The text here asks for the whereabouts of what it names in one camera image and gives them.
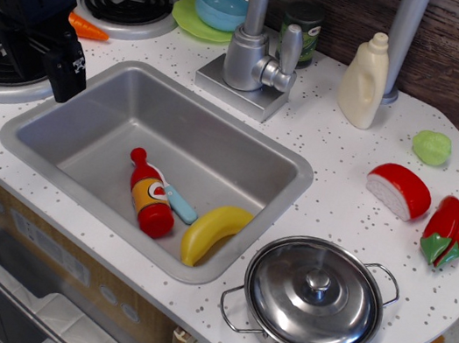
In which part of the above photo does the grey toy sink basin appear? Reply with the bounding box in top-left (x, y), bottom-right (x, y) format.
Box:
top-left (0, 61), bottom-right (314, 284)

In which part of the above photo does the silver toy faucet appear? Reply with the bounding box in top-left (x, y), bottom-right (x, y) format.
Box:
top-left (194, 0), bottom-right (303, 122)

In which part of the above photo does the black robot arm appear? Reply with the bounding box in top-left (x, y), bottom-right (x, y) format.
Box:
top-left (0, 0), bottom-right (87, 102)

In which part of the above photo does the grey vertical pole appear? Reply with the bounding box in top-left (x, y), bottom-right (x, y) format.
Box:
top-left (381, 0), bottom-right (429, 104)

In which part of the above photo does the dark green toy can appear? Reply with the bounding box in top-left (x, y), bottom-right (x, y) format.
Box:
top-left (276, 1), bottom-right (325, 69)

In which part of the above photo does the blue plastic bowl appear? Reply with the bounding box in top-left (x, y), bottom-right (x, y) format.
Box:
top-left (194, 0), bottom-right (248, 32)

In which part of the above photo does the red toy ketchup bottle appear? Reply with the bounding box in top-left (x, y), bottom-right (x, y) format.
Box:
top-left (130, 147), bottom-right (174, 239)

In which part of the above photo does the yellow toy banana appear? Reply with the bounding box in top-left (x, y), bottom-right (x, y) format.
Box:
top-left (180, 206), bottom-right (253, 266)

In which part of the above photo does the green plastic plate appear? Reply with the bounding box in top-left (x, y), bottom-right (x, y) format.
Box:
top-left (172, 0), bottom-right (232, 44)

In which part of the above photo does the orange toy carrot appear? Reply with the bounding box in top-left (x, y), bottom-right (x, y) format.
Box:
top-left (68, 11), bottom-right (109, 41)

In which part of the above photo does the black burner coil rear right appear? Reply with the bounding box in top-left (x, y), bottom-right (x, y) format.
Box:
top-left (82, 0), bottom-right (173, 25)

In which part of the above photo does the blue toy knife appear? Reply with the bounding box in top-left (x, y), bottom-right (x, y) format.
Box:
top-left (165, 184), bottom-right (198, 225)

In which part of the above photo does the red toy chili pepper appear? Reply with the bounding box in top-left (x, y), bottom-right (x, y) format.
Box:
top-left (420, 195), bottom-right (459, 268)

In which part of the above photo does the light green toy lettuce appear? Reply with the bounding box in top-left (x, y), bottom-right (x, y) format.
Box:
top-left (412, 129), bottom-right (452, 166)

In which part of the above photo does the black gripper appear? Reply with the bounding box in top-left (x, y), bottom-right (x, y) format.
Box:
top-left (0, 8), bottom-right (87, 103)

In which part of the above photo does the steel pot lid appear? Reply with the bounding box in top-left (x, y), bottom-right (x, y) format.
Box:
top-left (236, 229), bottom-right (390, 343)

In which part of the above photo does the toy oven door handle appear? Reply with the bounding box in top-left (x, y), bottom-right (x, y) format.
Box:
top-left (0, 227), bottom-right (180, 343)

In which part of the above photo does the cream toy detergent bottle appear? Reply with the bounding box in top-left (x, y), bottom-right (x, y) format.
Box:
top-left (337, 32), bottom-right (390, 130)

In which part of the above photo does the steel pot with handles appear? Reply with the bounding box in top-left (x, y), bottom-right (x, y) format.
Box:
top-left (212, 223), bottom-right (408, 343)

